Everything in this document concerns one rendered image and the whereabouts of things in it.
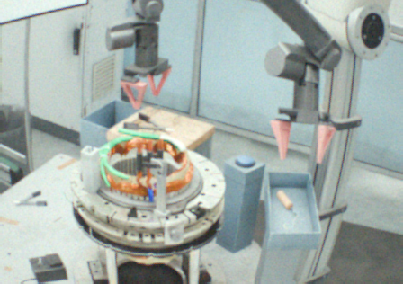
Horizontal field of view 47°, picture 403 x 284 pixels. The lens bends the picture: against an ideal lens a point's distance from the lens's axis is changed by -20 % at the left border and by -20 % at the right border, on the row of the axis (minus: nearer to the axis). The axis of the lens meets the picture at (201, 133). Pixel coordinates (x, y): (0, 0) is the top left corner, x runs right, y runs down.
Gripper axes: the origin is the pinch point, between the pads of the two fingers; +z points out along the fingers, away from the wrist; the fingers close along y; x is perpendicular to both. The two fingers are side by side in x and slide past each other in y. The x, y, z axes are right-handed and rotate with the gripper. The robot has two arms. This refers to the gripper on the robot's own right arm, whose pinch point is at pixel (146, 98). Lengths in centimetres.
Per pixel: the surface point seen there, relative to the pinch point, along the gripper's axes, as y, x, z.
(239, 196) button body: -0.3, 24.9, 19.3
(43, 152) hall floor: -110, -163, 117
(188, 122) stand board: -10.3, 5.6, 9.4
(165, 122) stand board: -7.1, 1.1, 9.1
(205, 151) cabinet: -9.1, 11.1, 15.4
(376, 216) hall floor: -158, 54, 125
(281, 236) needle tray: 23, 44, 9
